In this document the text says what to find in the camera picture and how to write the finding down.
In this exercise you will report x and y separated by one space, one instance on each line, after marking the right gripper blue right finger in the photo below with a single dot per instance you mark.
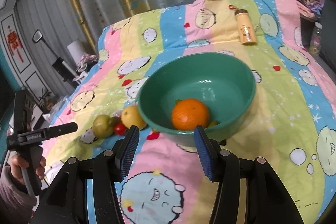
208 154

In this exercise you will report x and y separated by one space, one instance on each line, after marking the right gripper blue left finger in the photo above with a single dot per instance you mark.
125 153

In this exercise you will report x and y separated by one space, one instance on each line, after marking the yellow-green pear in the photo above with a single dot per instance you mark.
102 127

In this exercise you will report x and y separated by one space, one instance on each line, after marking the pink left sleeve forearm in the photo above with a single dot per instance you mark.
16 204

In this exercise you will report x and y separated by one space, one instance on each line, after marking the person's left hand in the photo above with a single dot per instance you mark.
17 163

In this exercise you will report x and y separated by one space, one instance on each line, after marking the red tomato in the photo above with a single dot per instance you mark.
120 129

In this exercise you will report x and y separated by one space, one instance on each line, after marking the yellow lemon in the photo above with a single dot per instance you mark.
130 116

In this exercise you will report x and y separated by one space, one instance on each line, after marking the orange fruit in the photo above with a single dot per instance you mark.
190 113

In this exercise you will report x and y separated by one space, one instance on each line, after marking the green plastic bowl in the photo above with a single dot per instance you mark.
225 84

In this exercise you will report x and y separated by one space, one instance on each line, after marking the colourful cartoon striped bedsheet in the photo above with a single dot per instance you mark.
245 61

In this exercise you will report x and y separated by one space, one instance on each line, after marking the red chinese knot decoration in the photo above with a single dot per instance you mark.
14 43

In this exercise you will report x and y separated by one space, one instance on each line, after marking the white paper roll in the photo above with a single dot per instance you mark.
76 50

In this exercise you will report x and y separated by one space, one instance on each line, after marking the yellow cartoon bottle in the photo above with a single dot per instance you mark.
245 28

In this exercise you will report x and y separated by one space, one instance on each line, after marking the clear plastic bottle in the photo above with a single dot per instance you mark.
315 42

